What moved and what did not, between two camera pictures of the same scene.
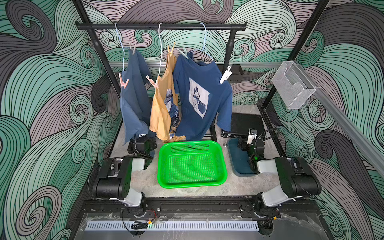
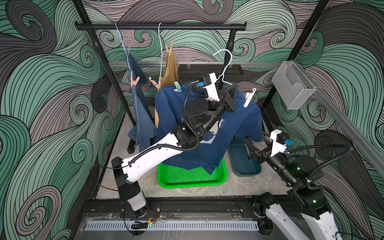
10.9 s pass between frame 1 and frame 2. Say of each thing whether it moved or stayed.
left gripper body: moved
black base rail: stayed
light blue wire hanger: moved
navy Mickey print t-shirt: moved
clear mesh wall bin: stayed
